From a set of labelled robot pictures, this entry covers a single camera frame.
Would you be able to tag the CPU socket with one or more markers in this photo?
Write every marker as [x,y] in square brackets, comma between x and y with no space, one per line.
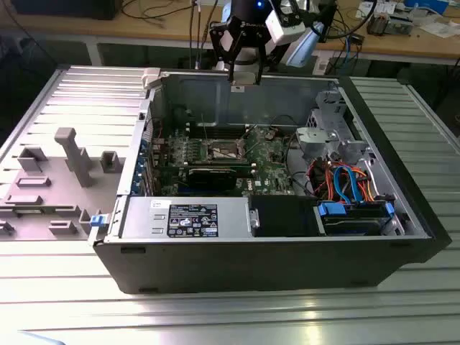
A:
[223,151]

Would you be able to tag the small black box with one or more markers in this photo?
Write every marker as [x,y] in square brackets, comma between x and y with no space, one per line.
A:
[357,38]

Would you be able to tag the metal heat sink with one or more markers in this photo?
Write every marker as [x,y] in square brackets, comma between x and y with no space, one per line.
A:
[377,23]

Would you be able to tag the green RAM stick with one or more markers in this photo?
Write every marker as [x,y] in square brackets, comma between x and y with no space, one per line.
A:
[28,211]

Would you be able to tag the coin cell battery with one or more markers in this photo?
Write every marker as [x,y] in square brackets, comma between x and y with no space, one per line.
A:
[270,136]

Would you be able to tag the beige case latch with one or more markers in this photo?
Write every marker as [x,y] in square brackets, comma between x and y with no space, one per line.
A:
[151,77]

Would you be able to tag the white papers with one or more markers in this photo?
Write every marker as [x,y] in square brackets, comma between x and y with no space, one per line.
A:
[442,29]

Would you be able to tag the grey device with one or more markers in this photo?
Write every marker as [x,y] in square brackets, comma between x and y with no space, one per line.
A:
[400,25]

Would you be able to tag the white tag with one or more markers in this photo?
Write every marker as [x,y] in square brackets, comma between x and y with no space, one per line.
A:
[322,64]

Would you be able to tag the black PC case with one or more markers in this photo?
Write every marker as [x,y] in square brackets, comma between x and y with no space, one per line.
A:
[251,266]

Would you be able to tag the black desktop box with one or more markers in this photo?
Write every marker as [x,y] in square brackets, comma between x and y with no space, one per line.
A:
[328,21]

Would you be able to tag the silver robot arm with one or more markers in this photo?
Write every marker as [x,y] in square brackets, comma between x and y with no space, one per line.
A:
[303,46]

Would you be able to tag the grey parts rack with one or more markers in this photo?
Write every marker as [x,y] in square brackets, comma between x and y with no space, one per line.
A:
[54,201]

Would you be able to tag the silver power supply unit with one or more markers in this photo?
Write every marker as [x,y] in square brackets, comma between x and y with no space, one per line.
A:
[143,219]

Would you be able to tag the white card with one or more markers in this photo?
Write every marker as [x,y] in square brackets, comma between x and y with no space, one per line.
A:
[366,9]

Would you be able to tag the black monitor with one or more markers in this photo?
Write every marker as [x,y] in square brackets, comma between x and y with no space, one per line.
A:
[64,9]

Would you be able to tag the hard disk in blue carrier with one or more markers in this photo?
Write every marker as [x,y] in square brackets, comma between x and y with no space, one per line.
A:
[352,223]

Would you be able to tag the blue case latch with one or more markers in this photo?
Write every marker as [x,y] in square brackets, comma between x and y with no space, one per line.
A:
[98,220]

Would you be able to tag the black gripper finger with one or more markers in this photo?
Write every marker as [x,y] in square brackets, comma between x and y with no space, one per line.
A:
[258,73]
[231,72]

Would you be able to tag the blue box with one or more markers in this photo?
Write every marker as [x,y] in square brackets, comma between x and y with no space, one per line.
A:
[431,5]

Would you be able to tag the wooden desk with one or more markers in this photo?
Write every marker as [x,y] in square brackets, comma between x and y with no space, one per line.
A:
[108,27]

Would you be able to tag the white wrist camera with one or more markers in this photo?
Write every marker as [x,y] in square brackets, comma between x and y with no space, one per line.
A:
[282,30]

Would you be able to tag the green motherboard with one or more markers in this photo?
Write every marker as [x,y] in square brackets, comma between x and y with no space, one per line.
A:
[269,169]

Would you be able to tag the black graphics card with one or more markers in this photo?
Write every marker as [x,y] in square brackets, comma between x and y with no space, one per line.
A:
[212,178]

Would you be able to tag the silver disk bay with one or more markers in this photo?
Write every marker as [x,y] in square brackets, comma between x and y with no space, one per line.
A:
[330,108]

